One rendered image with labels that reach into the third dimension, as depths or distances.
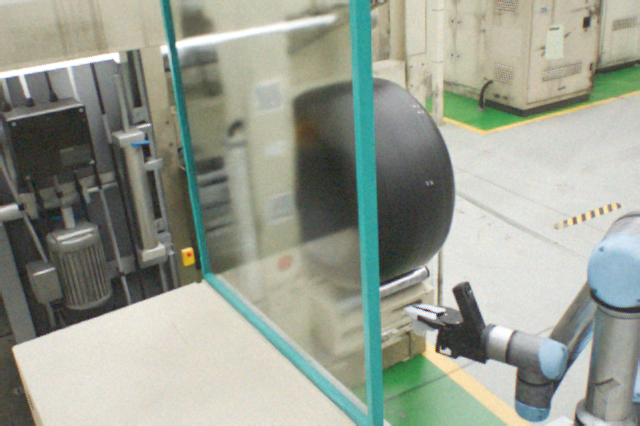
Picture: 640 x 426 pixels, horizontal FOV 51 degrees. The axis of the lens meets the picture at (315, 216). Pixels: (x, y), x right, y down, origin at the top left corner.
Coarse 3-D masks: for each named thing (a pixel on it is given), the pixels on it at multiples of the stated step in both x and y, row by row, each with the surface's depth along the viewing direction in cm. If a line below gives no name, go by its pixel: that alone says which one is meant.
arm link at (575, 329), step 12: (588, 288) 139; (576, 300) 142; (588, 300) 139; (564, 312) 147; (576, 312) 142; (588, 312) 140; (564, 324) 145; (576, 324) 143; (588, 324) 141; (552, 336) 149; (564, 336) 145; (576, 336) 144; (588, 336) 143; (576, 348) 146; (564, 372) 149
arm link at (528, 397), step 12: (516, 372) 143; (516, 384) 144; (528, 384) 140; (540, 384) 139; (552, 384) 142; (516, 396) 144; (528, 396) 141; (540, 396) 140; (552, 396) 143; (516, 408) 146; (528, 408) 142; (540, 408) 142; (528, 420) 144; (540, 420) 143
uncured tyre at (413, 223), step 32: (384, 96) 177; (384, 128) 170; (416, 128) 173; (384, 160) 166; (416, 160) 170; (448, 160) 176; (384, 192) 166; (416, 192) 170; (448, 192) 176; (384, 224) 169; (416, 224) 173; (448, 224) 181; (384, 256) 174; (416, 256) 182
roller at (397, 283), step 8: (408, 272) 199; (416, 272) 199; (424, 272) 200; (392, 280) 195; (400, 280) 196; (408, 280) 197; (416, 280) 199; (384, 288) 193; (392, 288) 194; (400, 288) 196; (384, 296) 194
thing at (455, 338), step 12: (444, 312) 153; (456, 312) 152; (456, 324) 147; (492, 324) 146; (444, 336) 150; (456, 336) 147; (468, 336) 147; (480, 336) 145; (444, 348) 150; (456, 348) 147; (468, 348) 148; (480, 348) 144; (480, 360) 147
